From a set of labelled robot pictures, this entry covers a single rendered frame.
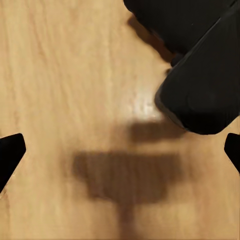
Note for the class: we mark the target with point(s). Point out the digital camera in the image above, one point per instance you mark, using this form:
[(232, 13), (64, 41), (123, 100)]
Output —
[(201, 92)]

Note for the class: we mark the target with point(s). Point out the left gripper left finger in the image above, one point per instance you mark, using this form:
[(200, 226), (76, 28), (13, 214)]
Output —
[(12, 149)]

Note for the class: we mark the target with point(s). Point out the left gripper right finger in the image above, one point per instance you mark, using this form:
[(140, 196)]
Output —
[(232, 149)]

